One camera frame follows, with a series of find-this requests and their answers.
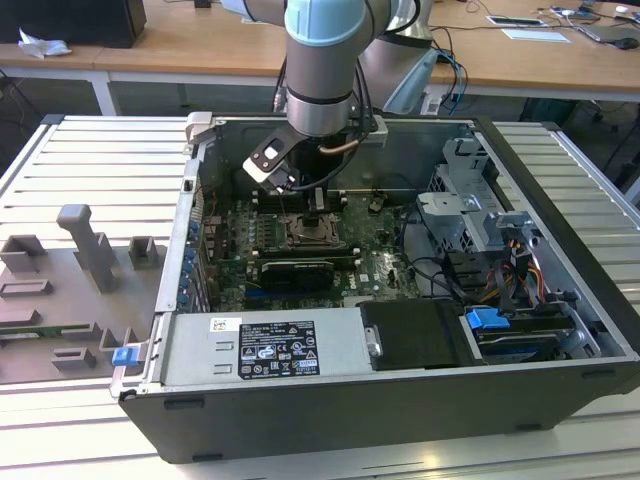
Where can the metal locking lever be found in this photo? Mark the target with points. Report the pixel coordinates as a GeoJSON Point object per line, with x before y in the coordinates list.
{"type": "Point", "coordinates": [284, 207]}

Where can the silver CPU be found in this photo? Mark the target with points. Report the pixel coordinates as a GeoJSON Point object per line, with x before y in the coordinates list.
{"type": "Point", "coordinates": [299, 232]}

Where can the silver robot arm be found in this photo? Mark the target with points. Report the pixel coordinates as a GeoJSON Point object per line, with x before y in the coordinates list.
{"type": "Point", "coordinates": [320, 70]}

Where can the RAM slot with black clips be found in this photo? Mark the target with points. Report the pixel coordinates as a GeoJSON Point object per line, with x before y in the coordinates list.
{"type": "Point", "coordinates": [336, 196]}
{"type": "Point", "coordinates": [295, 206]}

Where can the CPU socket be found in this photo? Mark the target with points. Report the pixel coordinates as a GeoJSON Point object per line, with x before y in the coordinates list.
{"type": "Point", "coordinates": [288, 220]}

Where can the curved brass tube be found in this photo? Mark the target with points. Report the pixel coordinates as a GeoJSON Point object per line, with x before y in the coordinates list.
{"type": "Point", "coordinates": [335, 151]}

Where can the round coin cell battery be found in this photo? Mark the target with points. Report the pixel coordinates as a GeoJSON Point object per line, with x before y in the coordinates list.
{"type": "Point", "coordinates": [377, 204]}

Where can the grey case latch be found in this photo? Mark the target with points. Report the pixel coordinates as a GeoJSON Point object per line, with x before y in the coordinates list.
{"type": "Point", "coordinates": [197, 127]}

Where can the black graphics card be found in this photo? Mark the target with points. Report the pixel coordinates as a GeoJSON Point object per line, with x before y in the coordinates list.
{"type": "Point", "coordinates": [295, 277]}

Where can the pale blue teach pendant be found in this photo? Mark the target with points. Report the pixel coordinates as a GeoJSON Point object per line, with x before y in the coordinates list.
{"type": "Point", "coordinates": [410, 85]}

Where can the green motherboard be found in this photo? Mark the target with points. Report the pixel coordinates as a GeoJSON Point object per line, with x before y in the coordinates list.
{"type": "Point", "coordinates": [380, 270]}

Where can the wooden desk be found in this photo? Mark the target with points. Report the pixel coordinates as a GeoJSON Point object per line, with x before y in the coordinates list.
{"type": "Point", "coordinates": [200, 45]}

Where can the metal drive cage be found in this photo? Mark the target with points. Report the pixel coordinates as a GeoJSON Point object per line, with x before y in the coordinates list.
{"type": "Point", "coordinates": [465, 205]}

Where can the black plastic shroud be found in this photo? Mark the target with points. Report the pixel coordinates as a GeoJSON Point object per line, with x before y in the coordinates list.
{"type": "Point", "coordinates": [415, 335]}

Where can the silver power supply unit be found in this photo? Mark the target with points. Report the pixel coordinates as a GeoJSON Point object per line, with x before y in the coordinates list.
{"type": "Point", "coordinates": [195, 350]}

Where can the hard disk in blue carrier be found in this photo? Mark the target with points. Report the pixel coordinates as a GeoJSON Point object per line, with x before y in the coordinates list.
{"type": "Point", "coordinates": [487, 319]}

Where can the white paper sheet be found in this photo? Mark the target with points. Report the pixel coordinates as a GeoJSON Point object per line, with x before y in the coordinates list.
{"type": "Point", "coordinates": [535, 35]}

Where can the black PC case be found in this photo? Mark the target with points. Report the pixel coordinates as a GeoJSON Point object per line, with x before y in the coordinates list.
{"type": "Point", "coordinates": [350, 420]}

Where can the blue case latch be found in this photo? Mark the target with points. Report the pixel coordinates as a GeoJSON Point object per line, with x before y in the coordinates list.
{"type": "Point", "coordinates": [125, 357]}

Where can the black computer tower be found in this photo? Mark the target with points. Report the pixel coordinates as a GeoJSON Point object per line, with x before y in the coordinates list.
{"type": "Point", "coordinates": [75, 22]}

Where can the grey parts rack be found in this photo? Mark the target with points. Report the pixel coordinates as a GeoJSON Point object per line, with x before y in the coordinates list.
{"type": "Point", "coordinates": [65, 300]}

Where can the crumpled white paper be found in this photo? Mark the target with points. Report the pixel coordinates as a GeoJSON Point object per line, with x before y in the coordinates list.
{"type": "Point", "coordinates": [42, 45]}

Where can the green RAM stick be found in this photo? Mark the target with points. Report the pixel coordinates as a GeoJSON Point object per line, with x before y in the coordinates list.
{"type": "Point", "coordinates": [50, 330]}

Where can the grey laptop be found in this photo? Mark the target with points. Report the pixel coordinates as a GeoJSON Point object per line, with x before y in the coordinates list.
{"type": "Point", "coordinates": [597, 32]}

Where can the black mouse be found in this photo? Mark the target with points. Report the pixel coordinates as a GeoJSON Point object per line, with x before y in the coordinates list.
{"type": "Point", "coordinates": [625, 43]}

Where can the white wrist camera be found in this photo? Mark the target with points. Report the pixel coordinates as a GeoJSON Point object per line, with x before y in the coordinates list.
{"type": "Point", "coordinates": [262, 162]}

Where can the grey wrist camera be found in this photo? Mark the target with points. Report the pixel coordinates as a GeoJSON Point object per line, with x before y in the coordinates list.
{"type": "Point", "coordinates": [374, 129]}

